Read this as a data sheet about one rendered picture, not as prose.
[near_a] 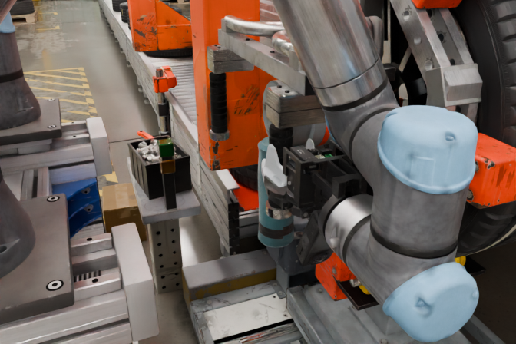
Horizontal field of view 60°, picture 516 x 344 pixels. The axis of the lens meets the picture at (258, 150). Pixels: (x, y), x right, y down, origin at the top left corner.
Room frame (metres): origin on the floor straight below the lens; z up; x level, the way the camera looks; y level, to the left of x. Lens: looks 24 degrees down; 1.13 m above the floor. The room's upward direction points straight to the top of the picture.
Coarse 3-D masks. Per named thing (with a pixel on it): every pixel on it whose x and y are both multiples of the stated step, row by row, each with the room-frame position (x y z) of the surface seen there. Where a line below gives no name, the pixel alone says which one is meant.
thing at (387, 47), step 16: (384, 0) 0.93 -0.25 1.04; (384, 16) 0.93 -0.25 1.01; (384, 32) 0.92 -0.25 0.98; (400, 32) 1.15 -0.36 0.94; (464, 32) 0.70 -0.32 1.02; (384, 48) 0.91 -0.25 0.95; (400, 48) 1.17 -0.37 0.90; (400, 64) 0.86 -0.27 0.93; (416, 64) 0.88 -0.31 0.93; (400, 80) 0.92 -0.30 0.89; (416, 80) 0.81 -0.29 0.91; (416, 96) 0.81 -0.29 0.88; (368, 192) 0.92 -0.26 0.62
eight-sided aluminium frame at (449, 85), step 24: (408, 0) 0.70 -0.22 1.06; (408, 24) 0.69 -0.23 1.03; (432, 24) 0.70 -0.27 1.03; (432, 48) 0.64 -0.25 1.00; (456, 48) 0.65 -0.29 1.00; (432, 72) 0.63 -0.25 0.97; (456, 72) 0.62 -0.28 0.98; (432, 96) 0.62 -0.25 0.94; (456, 96) 0.60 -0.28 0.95; (480, 96) 0.62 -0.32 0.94
